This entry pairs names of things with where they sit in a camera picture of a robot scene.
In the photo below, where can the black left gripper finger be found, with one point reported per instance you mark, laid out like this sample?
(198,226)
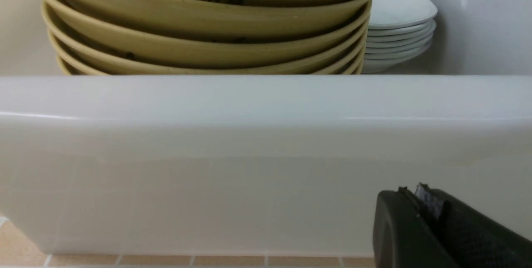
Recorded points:
(429,228)

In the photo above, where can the stack of yellow noodle bowls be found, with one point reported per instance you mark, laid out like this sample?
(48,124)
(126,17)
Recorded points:
(201,37)

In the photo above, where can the stack of white sauce dishes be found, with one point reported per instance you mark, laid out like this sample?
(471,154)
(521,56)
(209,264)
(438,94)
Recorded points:
(398,31)

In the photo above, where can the large white plastic bin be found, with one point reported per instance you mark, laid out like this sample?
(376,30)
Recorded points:
(252,165)

